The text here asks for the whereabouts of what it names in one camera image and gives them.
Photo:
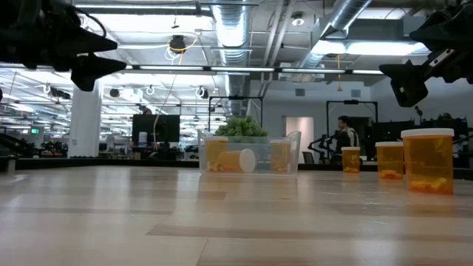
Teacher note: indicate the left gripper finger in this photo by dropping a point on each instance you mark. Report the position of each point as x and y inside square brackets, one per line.
[85, 41]
[90, 70]

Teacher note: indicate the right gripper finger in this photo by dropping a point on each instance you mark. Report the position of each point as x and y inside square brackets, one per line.
[406, 85]
[447, 29]

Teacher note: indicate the medium orange pill bottle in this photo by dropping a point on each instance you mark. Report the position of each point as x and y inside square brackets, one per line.
[390, 160]

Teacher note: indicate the large orange pill bottle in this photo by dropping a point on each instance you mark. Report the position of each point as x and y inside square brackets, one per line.
[428, 162]

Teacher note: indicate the small orange pill bottle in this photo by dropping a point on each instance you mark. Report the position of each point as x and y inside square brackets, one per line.
[350, 159]

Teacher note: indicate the clear plastic basket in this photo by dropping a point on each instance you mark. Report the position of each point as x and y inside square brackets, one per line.
[262, 155]

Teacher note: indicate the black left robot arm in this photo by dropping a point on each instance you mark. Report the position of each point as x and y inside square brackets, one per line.
[7, 29]

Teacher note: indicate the black background robot arm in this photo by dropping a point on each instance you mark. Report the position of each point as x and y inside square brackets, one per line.
[319, 146]

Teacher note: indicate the white pillar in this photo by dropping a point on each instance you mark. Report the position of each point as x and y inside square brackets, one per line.
[85, 122]

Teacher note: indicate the person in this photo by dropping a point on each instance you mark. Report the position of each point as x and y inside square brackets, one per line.
[345, 136]

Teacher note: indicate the white wipes canister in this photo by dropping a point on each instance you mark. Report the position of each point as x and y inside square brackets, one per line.
[142, 138]

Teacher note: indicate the black monitor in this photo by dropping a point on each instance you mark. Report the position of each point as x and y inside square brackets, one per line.
[155, 127]

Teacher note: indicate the long ceiling light bar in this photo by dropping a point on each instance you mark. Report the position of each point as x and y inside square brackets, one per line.
[314, 70]

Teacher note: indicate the grey box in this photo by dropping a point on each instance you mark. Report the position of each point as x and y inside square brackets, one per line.
[8, 163]

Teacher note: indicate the round ceiling fixture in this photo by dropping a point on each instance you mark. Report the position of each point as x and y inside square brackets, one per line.
[297, 20]

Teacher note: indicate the green plant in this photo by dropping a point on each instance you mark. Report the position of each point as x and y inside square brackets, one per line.
[240, 127]

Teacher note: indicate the black gantry frame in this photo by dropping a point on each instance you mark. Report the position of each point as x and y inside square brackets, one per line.
[351, 102]
[236, 98]

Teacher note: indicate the black ceiling camera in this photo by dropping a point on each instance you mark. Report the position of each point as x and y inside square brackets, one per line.
[177, 43]

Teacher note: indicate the silver slanted ceiling duct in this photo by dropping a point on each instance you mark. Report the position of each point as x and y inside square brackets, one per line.
[343, 14]

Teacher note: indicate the black table edge rail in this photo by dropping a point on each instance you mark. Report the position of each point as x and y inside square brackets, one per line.
[148, 162]

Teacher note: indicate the silver round ceiling duct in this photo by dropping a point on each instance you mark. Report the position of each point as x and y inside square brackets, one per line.
[233, 22]

